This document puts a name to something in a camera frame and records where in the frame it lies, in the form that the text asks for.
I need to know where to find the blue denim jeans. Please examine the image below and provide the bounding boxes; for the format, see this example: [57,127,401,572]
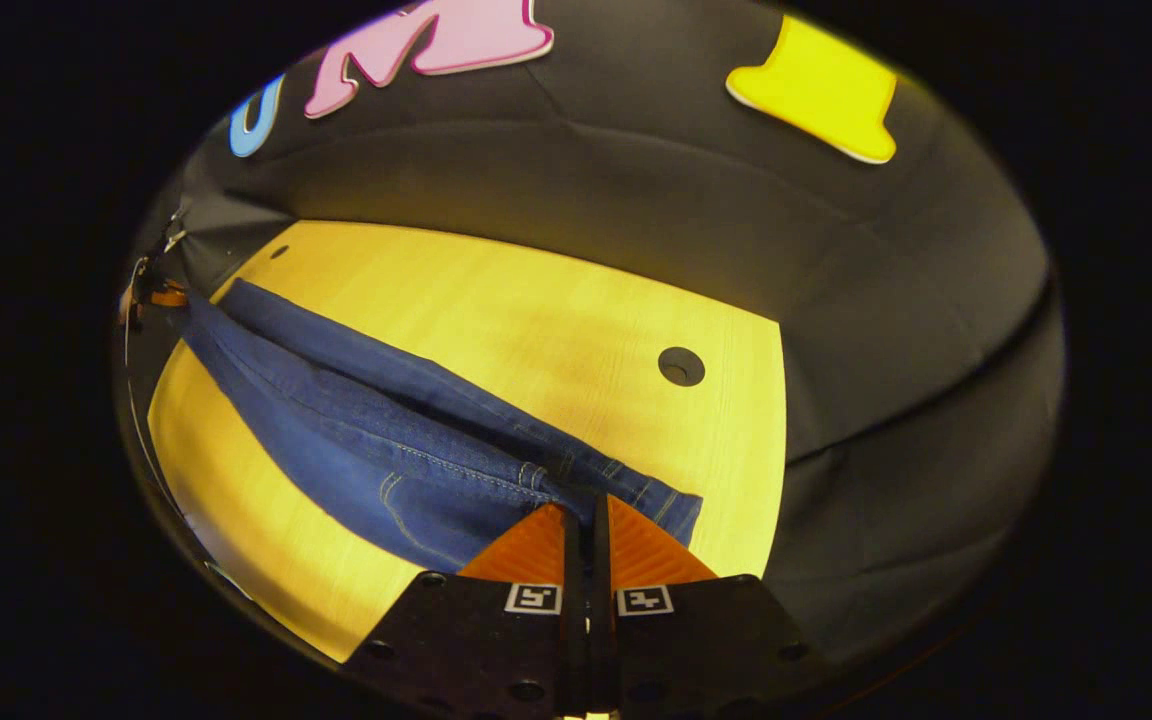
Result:
[181,278,704,573]

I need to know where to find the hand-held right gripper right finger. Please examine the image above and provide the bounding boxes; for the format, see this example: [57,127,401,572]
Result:
[592,494,819,719]

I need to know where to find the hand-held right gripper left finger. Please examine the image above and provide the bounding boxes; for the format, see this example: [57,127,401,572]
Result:
[344,502,593,720]

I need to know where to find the black backdrop cloth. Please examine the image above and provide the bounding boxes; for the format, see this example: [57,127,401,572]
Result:
[136,0,1067,663]

